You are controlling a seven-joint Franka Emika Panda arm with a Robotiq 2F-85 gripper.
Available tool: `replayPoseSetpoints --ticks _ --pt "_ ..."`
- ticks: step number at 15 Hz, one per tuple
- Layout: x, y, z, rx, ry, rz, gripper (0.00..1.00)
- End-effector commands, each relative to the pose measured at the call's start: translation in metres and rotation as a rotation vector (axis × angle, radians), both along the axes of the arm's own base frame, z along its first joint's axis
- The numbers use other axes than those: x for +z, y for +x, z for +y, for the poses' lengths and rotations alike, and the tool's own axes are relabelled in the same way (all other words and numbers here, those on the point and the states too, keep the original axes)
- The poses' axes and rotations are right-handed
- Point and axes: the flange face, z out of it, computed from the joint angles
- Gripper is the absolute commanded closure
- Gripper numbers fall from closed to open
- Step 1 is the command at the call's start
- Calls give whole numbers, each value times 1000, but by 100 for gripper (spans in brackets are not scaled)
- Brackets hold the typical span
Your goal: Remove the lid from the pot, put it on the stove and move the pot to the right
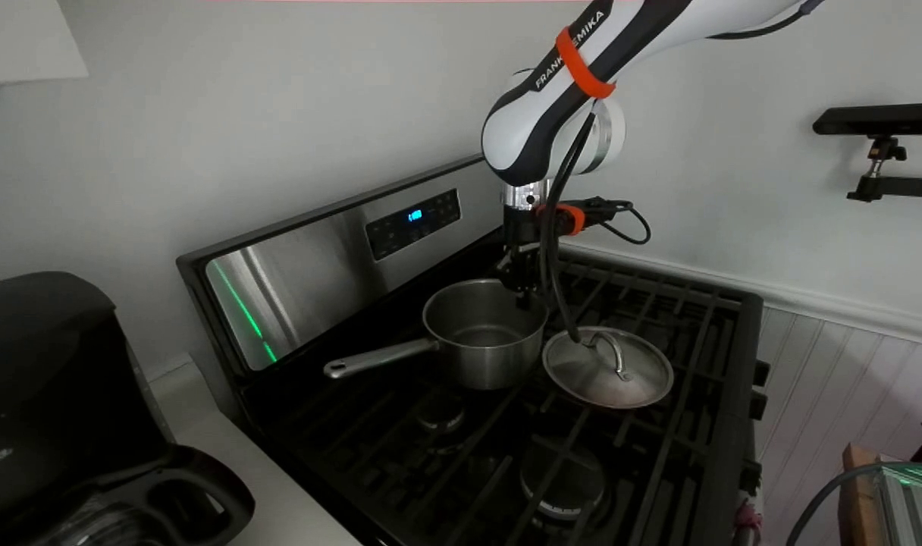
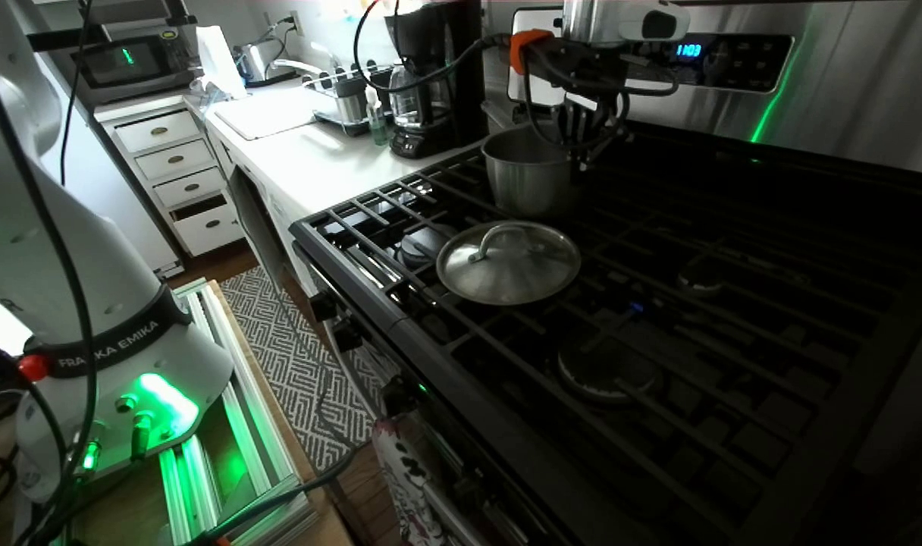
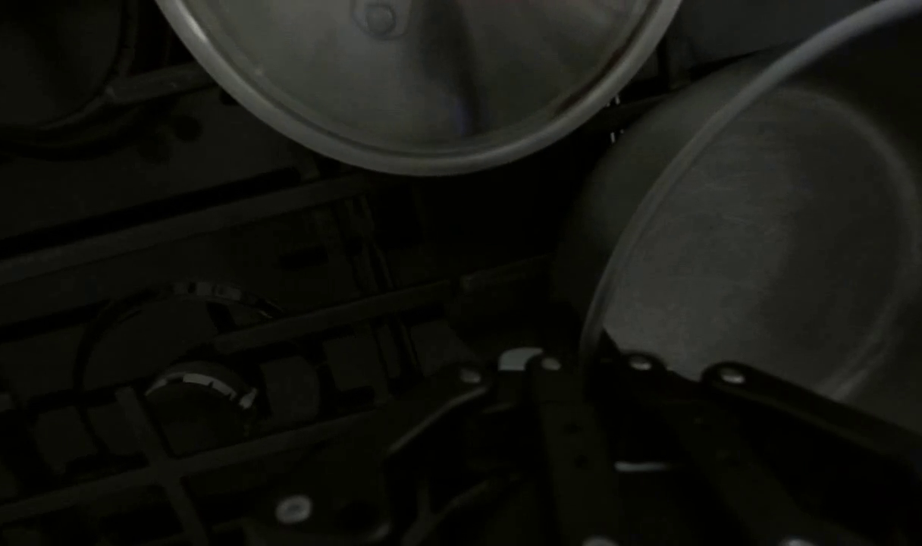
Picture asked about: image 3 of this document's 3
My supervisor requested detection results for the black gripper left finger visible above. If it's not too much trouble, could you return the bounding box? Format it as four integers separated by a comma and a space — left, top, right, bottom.
397, 348, 625, 546

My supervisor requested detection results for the round gas burner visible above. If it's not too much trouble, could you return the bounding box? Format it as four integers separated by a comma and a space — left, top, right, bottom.
79, 287, 266, 447
0, 0, 146, 158

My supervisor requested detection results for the black gas stove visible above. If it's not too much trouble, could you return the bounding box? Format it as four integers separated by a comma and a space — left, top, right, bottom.
0, 0, 922, 546

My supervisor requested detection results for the stainless steel pot lid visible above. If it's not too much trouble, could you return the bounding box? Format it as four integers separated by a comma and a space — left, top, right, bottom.
154, 0, 685, 179

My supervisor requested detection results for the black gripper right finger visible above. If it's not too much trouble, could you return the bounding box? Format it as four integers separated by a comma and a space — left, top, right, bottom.
607, 348, 922, 546

